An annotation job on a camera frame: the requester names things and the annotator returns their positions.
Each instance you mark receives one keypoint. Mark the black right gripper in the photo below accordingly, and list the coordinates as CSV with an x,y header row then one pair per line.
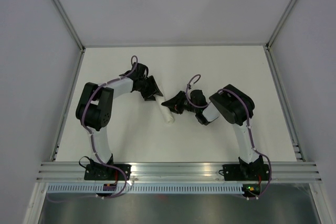
x,y
175,104

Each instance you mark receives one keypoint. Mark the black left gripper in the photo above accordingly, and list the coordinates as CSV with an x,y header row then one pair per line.
x,y
156,88

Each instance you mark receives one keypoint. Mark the white cloth napkin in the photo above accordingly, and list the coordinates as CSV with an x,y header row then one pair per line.
x,y
166,113

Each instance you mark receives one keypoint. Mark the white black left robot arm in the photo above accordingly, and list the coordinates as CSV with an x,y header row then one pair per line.
x,y
94,111

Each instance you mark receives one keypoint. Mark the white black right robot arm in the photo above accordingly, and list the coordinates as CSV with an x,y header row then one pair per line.
x,y
237,109

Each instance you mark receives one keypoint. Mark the aluminium back frame rail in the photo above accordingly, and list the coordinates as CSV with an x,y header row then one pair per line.
x,y
180,44

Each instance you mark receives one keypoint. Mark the aluminium frame rail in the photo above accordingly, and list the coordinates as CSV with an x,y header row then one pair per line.
x,y
180,44
163,172

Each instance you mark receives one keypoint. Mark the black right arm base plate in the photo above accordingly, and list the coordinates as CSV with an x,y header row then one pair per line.
x,y
236,172

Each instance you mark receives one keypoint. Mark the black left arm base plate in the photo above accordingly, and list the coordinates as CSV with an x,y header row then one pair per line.
x,y
99,172

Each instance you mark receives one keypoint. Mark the aluminium right frame post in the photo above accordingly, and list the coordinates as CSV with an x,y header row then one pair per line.
x,y
284,16

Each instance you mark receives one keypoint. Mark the aluminium frame post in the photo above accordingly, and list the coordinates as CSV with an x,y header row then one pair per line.
x,y
284,16
66,20

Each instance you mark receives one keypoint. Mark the aluminium front frame rail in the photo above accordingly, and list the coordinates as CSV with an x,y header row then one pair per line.
x,y
163,172

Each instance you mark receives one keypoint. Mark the white slotted cable duct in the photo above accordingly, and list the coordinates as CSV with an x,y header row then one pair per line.
x,y
147,188

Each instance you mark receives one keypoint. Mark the aluminium left frame post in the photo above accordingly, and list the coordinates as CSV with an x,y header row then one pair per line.
x,y
66,20

